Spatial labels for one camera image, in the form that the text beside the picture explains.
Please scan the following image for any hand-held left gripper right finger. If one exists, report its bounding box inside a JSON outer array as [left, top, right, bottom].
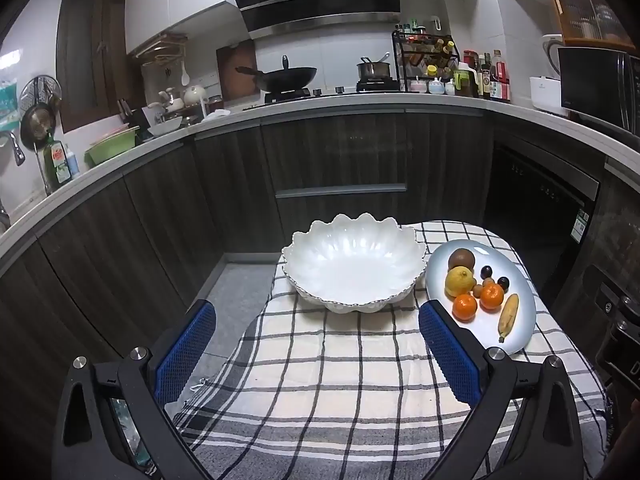
[[418, 299, 586, 480]]

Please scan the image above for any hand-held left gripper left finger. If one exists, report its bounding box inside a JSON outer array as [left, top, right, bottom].
[[51, 299, 218, 480]]

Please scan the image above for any small orange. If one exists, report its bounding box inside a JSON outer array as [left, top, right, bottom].
[[452, 293, 479, 322], [479, 282, 505, 310]]

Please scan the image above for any yellow banana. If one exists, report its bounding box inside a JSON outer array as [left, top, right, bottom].
[[497, 293, 520, 344]]

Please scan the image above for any yellow lemon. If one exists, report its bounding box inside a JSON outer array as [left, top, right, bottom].
[[444, 266, 477, 298]]

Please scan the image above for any light blue oval plate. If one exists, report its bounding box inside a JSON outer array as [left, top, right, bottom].
[[425, 240, 537, 356]]

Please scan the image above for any brown kiwi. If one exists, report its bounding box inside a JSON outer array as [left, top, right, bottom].
[[447, 248, 476, 272]]

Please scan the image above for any white scalloped bowl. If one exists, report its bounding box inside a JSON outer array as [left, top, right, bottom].
[[281, 212, 429, 315]]

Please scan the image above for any black white checked cloth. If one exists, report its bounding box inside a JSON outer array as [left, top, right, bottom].
[[172, 220, 608, 480]]

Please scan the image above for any black built-in dishwasher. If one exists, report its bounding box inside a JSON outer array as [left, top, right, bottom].
[[482, 140, 601, 321]]

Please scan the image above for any green plastic basin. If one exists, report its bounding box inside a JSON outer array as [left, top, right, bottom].
[[84, 126, 141, 166]]

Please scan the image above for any dark wood cabinet drawer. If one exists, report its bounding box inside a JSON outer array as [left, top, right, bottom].
[[262, 112, 408, 241]]

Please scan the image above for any green dish soap bottle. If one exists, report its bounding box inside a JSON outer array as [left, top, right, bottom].
[[44, 132, 72, 192]]

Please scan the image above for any black knife block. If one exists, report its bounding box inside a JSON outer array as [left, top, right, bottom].
[[117, 99, 147, 129]]

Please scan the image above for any black microwave oven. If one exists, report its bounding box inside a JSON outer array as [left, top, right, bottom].
[[557, 47, 640, 136]]

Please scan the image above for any white box appliance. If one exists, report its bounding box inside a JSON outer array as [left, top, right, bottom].
[[530, 76, 563, 111]]

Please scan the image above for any green lidded oil container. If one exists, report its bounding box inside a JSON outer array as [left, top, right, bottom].
[[454, 67, 479, 98]]

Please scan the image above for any hanging steel pan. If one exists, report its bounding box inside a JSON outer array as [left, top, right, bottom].
[[20, 102, 56, 151]]

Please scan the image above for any dark sauce bottle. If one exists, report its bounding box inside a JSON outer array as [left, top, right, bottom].
[[477, 54, 493, 100]]

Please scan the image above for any red label bottle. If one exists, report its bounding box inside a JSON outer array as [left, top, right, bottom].
[[491, 50, 512, 103]]

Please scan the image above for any brown wooden cutting board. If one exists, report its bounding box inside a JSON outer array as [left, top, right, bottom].
[[216, 40, 261, 102]]

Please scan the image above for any black gas stove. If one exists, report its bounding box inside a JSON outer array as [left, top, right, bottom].
[[243, 86, 401, 111]]

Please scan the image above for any steel pot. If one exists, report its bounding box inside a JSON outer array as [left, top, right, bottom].
[[356, 52, 392, 81]]

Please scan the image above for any black wok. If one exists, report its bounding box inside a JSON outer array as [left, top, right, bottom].
[[235, 55, 318, 95]]

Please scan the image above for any hanging steel steamer rack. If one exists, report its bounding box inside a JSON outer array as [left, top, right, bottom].
[[19, 75, 63, 116]]

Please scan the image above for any black spice rack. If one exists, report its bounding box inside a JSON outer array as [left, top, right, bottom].
[[391, 30, 461, 93]]

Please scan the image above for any hanging wooden board rack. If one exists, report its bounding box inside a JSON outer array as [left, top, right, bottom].
[[132, 32, 188, 67]]

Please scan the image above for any dark wooden door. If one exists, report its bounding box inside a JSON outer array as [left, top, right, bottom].
[[55, 0, 143, 133]]

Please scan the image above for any black range hood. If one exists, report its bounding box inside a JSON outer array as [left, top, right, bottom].
[[221, 0, 402, 41]]

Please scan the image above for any wooden glass wall cabinet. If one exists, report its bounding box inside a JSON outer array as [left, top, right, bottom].
[[545, 0, 636, 52]]

